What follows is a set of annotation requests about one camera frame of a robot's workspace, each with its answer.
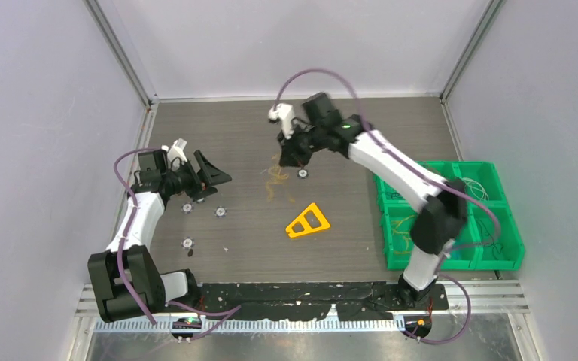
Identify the poker chip lower left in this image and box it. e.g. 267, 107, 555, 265
181, 237, 195, 250

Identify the white slotted cable duct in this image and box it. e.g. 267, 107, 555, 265
93, 315, 406, 334

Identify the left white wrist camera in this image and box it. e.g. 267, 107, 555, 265
161, 138, 188, 170

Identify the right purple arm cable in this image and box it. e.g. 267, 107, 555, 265
275, 68, 503, 347

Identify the white wire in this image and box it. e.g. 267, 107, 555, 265
463, 177, 492, 203

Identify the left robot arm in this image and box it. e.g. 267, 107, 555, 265
87, 144, 232, 323

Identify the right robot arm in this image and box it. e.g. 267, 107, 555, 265
268, 93, 468, 309

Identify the yellow triangular plastic frame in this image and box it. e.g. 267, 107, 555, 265
285, 202, 331, 239

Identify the black wire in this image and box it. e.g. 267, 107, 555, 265
478, 219, 507, 255

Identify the poker chip centre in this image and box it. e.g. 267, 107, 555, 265
297, 168, 309, 179

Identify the aluminium frame rail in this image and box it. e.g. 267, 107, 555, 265
439, 280, 530, 314

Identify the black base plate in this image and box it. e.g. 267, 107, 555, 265
185, 281, 449, 321

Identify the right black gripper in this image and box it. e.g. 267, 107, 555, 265
277, 123, 325, 169

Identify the green plastic bin organiser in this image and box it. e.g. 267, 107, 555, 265
373, 159, 526, 272

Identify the poker chip middle left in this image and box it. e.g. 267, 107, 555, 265
214, 206, 227, 218

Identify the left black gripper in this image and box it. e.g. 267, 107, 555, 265
162, 151, 230, 202

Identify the yellow wire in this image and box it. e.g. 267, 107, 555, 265
391, 214, 420, 257

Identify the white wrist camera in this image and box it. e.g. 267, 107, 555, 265
161, 138, 188, 170
268, 103, 296, 143

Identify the poker chip near red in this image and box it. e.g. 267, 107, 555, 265
181, 202, 194, 214

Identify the orange wire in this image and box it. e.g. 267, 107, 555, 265
263, 154, 293, 203

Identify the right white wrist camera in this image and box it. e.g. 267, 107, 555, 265
268, 103, 296, 143

